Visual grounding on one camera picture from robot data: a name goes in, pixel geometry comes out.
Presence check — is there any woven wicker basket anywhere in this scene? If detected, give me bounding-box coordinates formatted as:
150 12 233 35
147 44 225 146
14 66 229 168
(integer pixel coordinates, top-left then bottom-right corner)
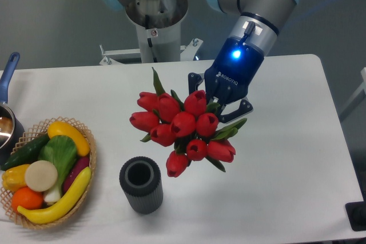
1 117 96 229

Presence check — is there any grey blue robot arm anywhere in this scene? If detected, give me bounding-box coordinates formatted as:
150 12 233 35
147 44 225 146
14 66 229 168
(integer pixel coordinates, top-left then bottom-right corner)
103 0 299 123

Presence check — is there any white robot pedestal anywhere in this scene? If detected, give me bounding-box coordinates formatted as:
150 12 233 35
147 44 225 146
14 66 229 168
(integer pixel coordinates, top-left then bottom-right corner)
100 0 203 65

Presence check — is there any black device at table edge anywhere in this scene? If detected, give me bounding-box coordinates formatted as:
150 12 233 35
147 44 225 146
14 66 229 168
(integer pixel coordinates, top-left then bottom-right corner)
345 201 366 231

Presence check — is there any dark grey ribbed vase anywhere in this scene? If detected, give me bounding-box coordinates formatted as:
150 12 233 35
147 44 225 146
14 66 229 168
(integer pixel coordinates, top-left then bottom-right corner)
119 156 164 214

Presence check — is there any purple sweet potato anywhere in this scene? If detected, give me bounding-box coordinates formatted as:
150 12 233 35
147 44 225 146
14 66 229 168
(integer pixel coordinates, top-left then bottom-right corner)
62 156 90 193

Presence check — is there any green bok choy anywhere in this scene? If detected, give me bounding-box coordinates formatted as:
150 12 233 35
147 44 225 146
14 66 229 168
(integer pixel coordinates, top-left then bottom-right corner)
38 135 77 206

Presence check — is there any yellow squash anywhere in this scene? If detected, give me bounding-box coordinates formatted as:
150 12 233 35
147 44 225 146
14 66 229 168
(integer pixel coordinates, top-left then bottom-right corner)
47 121 90 157

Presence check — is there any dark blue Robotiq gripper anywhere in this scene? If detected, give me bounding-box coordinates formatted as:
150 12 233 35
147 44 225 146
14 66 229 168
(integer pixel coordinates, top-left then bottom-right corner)
188 37 264 124

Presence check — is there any beige round radish slice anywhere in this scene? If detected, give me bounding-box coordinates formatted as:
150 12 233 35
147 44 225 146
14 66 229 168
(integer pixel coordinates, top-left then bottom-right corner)
25 160 58 192

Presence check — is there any red tulip bouquet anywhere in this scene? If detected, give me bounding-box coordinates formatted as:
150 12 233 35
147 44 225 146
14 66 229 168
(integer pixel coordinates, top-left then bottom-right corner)
129 71 247 178

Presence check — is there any yellow banana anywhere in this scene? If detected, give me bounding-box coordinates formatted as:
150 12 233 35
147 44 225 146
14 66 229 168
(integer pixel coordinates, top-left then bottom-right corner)
17 167 92 225

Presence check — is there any orange fruit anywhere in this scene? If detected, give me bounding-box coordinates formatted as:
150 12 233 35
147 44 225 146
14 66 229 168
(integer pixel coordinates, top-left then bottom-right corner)
11 187 43 213

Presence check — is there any white frame at right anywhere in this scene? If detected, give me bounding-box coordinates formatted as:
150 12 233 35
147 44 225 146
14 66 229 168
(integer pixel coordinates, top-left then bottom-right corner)
339 68 365 123

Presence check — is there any blue handled saucepan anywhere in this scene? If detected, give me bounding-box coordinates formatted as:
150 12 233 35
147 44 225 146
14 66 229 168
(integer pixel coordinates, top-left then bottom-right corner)
1 52 24 165

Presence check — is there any yellow bell pepper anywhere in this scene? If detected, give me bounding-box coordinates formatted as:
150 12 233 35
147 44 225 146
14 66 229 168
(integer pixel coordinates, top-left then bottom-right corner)
2 164 30 192

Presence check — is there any green cucumber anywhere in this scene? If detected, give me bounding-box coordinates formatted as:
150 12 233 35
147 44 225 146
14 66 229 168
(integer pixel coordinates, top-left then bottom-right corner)
1 134 50 171

